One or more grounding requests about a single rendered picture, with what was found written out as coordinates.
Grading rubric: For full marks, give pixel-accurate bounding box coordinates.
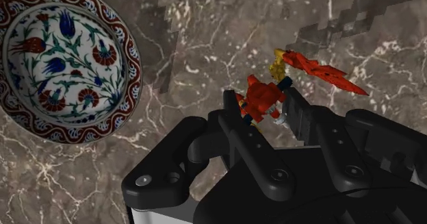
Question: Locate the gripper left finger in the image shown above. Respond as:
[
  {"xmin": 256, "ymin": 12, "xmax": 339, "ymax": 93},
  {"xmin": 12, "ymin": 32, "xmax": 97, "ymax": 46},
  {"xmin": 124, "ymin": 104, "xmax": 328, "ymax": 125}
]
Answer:
[{"xmin": 121, "ymin": 89, "xmax": 296, "ymax": 208}]

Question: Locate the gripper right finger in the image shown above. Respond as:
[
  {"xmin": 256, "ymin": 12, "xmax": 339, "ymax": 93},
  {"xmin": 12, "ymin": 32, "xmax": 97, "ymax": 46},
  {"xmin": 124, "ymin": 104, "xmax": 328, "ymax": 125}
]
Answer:
[{"xmin": 282, "ymin": 86, "xmax": 427, "ymax": 190}]

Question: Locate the red and yellow toy figure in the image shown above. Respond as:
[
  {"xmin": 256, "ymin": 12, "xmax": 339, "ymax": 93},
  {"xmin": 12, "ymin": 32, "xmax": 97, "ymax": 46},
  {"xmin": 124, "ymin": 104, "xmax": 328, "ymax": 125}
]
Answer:
[{"xmin": 235, "ymin": 48, "xmax": 370, "ymax": 127}]

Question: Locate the floral patterned ceramic plate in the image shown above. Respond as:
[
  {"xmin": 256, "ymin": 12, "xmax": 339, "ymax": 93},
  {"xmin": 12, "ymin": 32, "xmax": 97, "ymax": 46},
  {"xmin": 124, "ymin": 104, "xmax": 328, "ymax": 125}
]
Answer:
[{"xmin": 0, "ymin": 0, "xmax": 144, "ymax": 145}]

